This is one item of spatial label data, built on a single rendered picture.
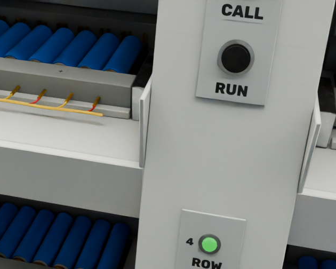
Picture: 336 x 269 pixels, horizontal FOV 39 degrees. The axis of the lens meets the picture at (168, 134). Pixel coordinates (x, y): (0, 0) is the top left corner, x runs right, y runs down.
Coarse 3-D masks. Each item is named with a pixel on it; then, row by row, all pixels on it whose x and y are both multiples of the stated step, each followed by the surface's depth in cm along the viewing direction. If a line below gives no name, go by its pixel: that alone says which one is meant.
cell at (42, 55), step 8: (56, 32) 41; (64, 32) 41; (72, 32) 41; (48, 40) 39; (56, 40) 39; (64, 40) 40; (72, 40) 41; (40, 48) 38; (48, 48) 38; (56, 48) 39; (64, 48) 40; (32, 56) 37; (40, 56) 37; (48, 56) 37; (56, 56) 38
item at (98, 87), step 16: (0, 64) 35; (16, 64) 35; (32, 64) 35; (48, 64) 35; (0, 80) 34; (16, 80) 34; (32, 80) 34; (48, 80) 34; (64, 80) 33; (80, 80) 33; (96, 80) 33; (112, 80) 33; (128, 80) 33; (48, 96) 34; (64, 96) 34; (80, 96) 34; (96, 96) 34; (112, 96) 33; (128, 96) 33; (80, 112) 32
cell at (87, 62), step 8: (104, 40) 40; (112, 40) 40; (96, 48) 38; (104, 48) 39; (112, 48) 40; (88, 56) 37; (96, 56) 37; (104, 56) 38; (80, 64) 36; (88, 64) 36; (96, 64) 36; (104, 64) 38
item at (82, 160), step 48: (48, 0) 45; (96, 0) 44; (144, 0) 43; (144, 96) 27; (0, 144) 31; (48, 144) 31; (96, 144) 31; (144, 144) 28; (0, 192) 33; (48, 192) 32; (96, 192) 31
